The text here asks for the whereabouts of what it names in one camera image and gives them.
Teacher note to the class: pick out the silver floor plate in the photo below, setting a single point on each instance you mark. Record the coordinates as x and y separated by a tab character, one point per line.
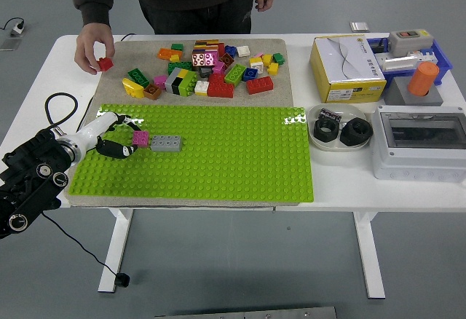
359	26

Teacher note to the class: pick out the blue brick with circle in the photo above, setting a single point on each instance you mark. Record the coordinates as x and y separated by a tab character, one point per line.
249	74

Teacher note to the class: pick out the small blue brick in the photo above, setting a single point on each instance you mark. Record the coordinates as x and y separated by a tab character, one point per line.
231	50

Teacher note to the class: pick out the small yellow brick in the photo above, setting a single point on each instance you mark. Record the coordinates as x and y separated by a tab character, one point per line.
273	68
174	58

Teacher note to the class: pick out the grey floor hatch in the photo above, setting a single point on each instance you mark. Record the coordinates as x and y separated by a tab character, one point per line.
9	44

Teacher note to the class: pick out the purple black component strip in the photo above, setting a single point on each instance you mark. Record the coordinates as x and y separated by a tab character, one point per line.
329	114

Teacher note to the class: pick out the striped multicolour brick stack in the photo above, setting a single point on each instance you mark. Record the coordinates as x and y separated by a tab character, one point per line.
206	45

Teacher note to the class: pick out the grey square block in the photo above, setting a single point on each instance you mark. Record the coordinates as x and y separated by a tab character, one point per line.
398	95

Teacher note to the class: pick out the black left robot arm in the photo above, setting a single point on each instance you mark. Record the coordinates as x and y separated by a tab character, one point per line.
32	173

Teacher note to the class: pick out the light pink brick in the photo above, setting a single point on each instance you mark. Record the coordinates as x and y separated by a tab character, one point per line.
160	79

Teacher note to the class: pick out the white electrical enclosure box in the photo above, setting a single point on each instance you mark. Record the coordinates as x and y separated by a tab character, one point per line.
418	162

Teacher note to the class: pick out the red long brick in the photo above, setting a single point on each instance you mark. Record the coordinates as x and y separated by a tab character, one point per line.
259	85

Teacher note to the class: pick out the yellow and white carton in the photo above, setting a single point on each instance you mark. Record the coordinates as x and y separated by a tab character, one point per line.
347	67

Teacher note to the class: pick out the grey long brick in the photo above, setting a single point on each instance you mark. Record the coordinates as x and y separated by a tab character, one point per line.
166	143

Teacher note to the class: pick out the yellow square brick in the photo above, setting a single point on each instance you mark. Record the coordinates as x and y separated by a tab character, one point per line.
267	59

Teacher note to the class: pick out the small red brick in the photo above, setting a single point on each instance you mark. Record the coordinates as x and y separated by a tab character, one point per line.
105	64

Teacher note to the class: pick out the dark grey brick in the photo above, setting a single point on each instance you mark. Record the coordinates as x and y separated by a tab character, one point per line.
204	71

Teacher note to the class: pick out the orange long brick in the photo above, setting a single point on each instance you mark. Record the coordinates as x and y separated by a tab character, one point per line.
169	55

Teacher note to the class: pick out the white square brick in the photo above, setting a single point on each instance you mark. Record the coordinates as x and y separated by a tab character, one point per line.
243	51

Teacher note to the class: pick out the person's right forearm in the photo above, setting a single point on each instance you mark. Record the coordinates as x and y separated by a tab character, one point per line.
92	9

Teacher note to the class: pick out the pink square brick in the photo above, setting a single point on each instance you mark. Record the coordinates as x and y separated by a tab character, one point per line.
140	138

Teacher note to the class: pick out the green studded baseplate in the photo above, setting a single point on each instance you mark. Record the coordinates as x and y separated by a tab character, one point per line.
225	158

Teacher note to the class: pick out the blue plastic bin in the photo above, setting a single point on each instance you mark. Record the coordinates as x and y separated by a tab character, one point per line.
442	62

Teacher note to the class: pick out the grey black lime stack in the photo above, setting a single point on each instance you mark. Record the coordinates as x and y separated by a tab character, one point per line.
181	81

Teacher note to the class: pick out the white table leg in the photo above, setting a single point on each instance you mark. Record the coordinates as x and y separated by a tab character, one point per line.
368	253
116	246

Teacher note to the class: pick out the dark brown brick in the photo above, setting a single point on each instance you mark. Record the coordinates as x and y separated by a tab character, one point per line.
226	59

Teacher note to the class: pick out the brown square brick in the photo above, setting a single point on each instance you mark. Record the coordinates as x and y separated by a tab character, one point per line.
152	91

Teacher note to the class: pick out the white brick with yellow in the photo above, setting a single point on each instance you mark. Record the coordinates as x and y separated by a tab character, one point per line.
201	87
256	65

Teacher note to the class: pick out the lime long brick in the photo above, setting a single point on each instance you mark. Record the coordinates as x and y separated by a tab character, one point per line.
235	74

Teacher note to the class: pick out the white shallow dish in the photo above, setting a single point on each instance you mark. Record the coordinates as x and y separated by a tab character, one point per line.
327	146

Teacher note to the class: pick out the yellow curved brick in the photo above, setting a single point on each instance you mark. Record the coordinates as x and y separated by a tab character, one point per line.
133	87

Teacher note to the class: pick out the shiny pink white block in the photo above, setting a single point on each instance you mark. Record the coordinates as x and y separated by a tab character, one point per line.
205	58

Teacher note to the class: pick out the grey-brown mat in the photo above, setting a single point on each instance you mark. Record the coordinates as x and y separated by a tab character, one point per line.
123	57

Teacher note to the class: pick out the orange cylinder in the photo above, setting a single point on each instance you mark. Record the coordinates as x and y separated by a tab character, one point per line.
423	78

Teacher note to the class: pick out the magenta square brick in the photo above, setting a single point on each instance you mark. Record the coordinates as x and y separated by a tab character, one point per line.
218	67

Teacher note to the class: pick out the small black part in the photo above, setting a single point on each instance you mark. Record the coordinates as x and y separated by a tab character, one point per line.
380	45

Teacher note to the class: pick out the grey push-button switch box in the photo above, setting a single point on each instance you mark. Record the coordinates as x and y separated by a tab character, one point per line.
409	42

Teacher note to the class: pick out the tall red brick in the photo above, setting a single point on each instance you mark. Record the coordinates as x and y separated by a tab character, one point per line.
221	49

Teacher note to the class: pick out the person's right hand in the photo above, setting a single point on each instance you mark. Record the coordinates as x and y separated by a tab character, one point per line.
89	40

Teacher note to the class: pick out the large black hex nut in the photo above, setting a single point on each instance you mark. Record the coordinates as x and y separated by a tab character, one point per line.
320	131
349	135

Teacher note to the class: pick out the dark green brick with circles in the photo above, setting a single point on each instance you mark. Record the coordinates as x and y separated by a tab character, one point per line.
138	77

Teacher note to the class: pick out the large red stepped brick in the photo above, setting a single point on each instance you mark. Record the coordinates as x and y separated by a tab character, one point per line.
219	87

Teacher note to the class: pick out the small green brick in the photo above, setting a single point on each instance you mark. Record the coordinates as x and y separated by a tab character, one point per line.
279	58
177	47

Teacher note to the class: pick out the thin pink plate brick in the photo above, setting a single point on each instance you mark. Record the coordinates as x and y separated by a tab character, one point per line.
258	55

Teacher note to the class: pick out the dark green studded brick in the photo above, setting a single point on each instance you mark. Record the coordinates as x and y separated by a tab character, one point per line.
180	66

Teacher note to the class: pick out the white circuit breaker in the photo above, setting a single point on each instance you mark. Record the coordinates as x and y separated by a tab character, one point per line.
400	62

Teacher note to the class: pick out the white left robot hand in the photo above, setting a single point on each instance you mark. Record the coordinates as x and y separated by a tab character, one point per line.
96	127

